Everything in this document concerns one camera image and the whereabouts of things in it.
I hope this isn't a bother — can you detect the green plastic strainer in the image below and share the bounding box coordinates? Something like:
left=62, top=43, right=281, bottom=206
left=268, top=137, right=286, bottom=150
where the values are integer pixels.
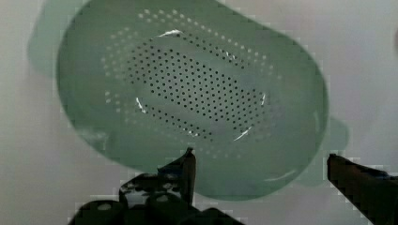
left=28, top=0, right=344, bottom=201

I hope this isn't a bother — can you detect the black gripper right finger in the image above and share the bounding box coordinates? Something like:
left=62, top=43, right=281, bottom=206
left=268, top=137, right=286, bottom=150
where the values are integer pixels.
left=327, top=154, right=398, bottom=225

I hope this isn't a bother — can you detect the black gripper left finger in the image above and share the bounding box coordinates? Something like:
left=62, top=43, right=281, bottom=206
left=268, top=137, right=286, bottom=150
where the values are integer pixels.
left=68, top=147, right=244, bottom=225

